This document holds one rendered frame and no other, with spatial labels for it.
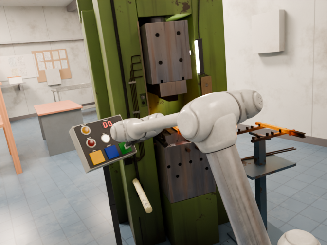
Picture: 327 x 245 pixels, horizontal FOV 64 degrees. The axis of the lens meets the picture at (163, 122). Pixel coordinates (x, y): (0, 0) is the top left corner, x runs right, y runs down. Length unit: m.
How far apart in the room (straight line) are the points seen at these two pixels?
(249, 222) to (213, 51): 1.51
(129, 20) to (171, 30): 0.30
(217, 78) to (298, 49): 2.49
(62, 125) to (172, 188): 3.56
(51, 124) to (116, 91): 3.38
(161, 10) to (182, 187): 1.30
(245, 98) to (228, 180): 0.28
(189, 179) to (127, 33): 1.15
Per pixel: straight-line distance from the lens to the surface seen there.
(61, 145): 5.31
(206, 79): 2.10
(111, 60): 1.92
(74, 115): 5.24
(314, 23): 4.40
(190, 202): 2.12
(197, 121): 0.77
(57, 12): 10.95
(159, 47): 1.84
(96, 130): 1.67
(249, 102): 0.91
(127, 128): 1.24
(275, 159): 2.22
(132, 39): 1.95
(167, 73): 1.85
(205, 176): 2.07
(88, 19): 2.38
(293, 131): 1.97
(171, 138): 1.93
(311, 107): 4.51
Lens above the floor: 1.53
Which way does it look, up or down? 14 degrees down
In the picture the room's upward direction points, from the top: 7 degrees counter-clockwise
